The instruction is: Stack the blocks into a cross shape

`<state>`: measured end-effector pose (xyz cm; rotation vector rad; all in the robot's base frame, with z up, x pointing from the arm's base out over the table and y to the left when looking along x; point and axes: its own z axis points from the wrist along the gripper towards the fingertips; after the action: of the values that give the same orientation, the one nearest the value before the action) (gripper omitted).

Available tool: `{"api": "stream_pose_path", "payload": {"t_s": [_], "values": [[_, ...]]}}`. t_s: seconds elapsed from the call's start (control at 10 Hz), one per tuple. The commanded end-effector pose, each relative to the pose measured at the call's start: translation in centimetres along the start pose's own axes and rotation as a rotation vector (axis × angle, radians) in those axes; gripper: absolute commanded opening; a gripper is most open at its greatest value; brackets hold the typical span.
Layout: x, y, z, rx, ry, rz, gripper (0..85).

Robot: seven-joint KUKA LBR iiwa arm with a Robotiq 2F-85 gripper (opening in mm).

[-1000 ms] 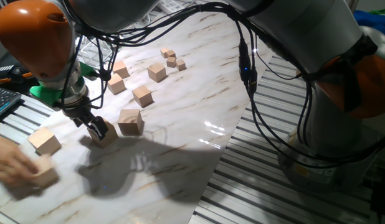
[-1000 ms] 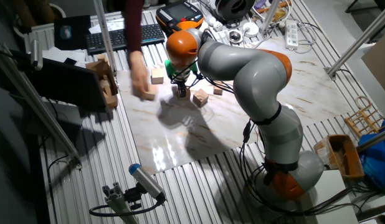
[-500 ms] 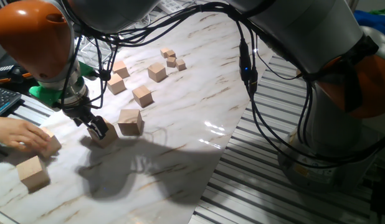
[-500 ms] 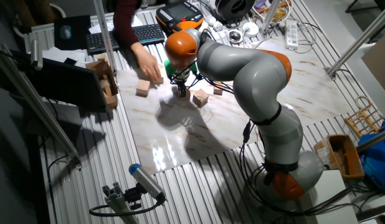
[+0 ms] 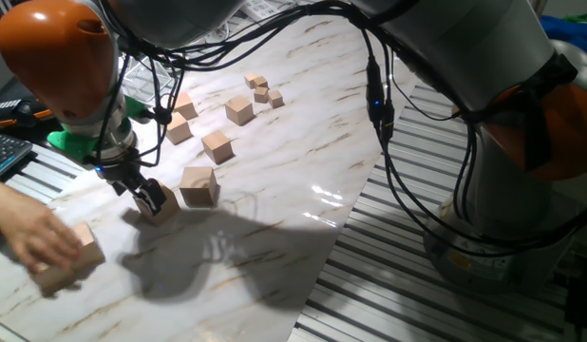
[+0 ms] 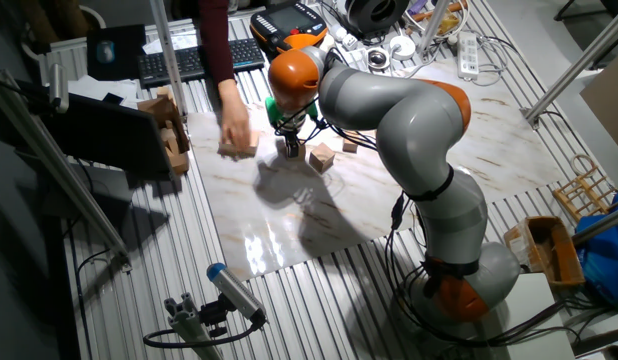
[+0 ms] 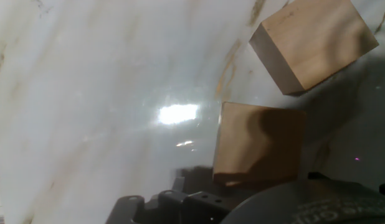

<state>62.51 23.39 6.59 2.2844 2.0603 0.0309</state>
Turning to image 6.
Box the clear plastic container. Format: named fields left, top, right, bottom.
left=341, top=48, right=370, bottom=71

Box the white paper sheet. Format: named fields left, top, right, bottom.
left=141, top=23, right=203, bottom=55

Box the blue bag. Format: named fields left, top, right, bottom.
left=573, top=192, right=618, bottom=307

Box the white power strip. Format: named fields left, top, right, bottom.
left=456, top=31, right=480, bottom=80

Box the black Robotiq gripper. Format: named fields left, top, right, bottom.
left=278, top=122, right=303, bottom=160

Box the forearm in dark sleeve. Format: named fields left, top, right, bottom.
left=197, top=0, right=237, bottom=87

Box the dark computer mouse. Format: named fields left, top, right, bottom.
left=95, top=39, right=117, bottom=65

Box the orange black teach pendant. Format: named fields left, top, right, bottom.
left=249, top=1, right=330, bottom=59

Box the black mouse pad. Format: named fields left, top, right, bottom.
left=85, top=23, right=148, bottom=82

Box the black camera cable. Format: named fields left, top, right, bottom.
left=142, top=312, right=268, bottom=350

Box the white power plug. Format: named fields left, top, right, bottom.
left=330, top=23, right=361, bottom=52

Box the slanted aluminium profile beam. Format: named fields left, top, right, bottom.
left=0, top=69, right=134, bottom=274

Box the black monitor screen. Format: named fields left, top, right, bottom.
left=36, top=91, right=176, bottom=177

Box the white round puck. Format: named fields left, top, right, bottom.
left=388, top=34, right=418, bottom=62

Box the black camera clamp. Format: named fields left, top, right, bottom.
left=198, top=293, right=236, bottom=339

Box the silver depth camera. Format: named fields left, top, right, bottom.
left=47, top=62, right=71, bottom=115

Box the stack of white papers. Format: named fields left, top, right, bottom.
left=67, top=74, right=140, bottom=109

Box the short aluminium mount profile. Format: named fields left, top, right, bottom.
left=163, top=291, right=225, bottom=360

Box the black computer keyboard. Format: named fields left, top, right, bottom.
left=137, top=37, right=267, bottom=90

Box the silver camera with blue end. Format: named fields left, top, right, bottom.
left=205, top=261, right=268, bottom=324

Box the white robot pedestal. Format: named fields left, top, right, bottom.
left=493, top=272, right=578, bottom=360

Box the aluminium profile post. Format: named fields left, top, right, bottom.
left=148, top=0, right=189, bottom=121
left=416, top=0, right=451, bottom=57
left=521, top=2, right=618, bottom=127

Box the silver round dish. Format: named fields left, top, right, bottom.
left=366, top=47, right=391, bottom=71

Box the person's bare hand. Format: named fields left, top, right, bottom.
left=217, top=78, right=253, bottom=151

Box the orange brown bin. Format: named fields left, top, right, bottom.
left=503, top=214, right=586, bottom=291

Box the black filament spool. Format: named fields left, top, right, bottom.
left=344, top=0, right=411, bottom=37

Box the brown cardboard box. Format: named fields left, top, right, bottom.
left=136, top=94, right=192, bottom=176

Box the white marble pattern mat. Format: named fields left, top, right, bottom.
left=187, top=58, right=569, bottom=282

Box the brown cardboard sheet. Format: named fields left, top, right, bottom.
left=579, top=47, right=618, bottom=161

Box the wooden lattice rack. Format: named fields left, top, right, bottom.
left=552, top=153, right=618, bottom=224

